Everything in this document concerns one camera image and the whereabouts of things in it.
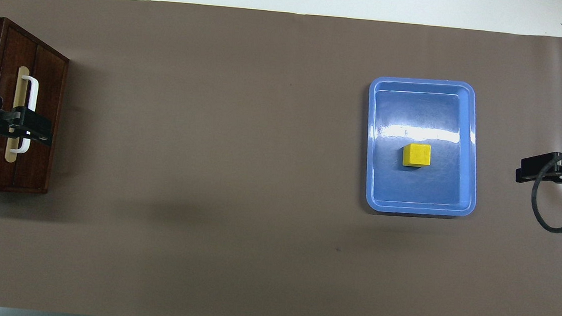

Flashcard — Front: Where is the white drawer handle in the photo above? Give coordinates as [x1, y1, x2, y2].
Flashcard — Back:
[8, 74, 40, 155]

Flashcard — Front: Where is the blue plastic tray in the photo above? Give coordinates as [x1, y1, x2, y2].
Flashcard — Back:
[359, 74, 486, 220]

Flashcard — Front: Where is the dark wooden drawer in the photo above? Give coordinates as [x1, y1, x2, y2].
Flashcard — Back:
[0, 25, 71, 194]

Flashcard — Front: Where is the brown table mat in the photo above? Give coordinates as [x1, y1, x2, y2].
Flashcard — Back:
[0, 0, 562, 316]

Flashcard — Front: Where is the yellow cube block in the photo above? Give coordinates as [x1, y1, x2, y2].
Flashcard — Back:
[402, 142, 433, 169]

